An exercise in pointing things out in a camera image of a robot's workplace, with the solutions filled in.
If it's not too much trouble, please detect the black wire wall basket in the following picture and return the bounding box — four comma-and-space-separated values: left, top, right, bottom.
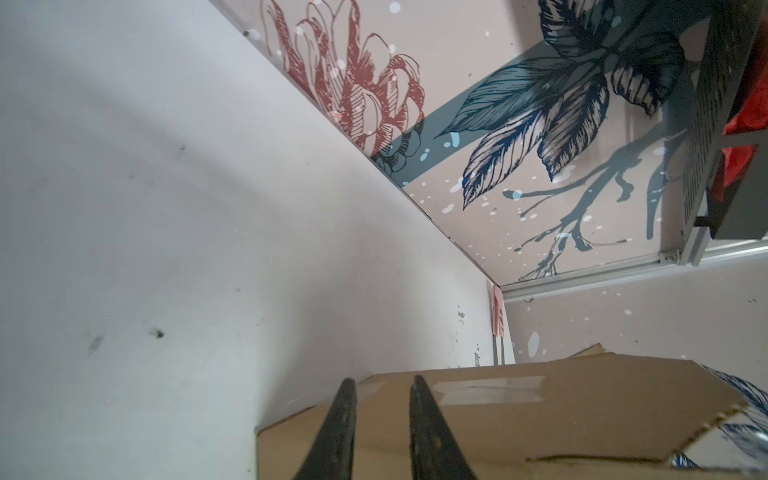
680, 1, 767, 265

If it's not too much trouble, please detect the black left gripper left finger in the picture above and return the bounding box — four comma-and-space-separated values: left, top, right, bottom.
294, 378, 357, 480

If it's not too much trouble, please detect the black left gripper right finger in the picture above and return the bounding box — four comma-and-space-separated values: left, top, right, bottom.
409, 375, 476, 480

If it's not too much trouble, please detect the brown cardboard express box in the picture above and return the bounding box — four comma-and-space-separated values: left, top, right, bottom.
257, 352, 746, 479

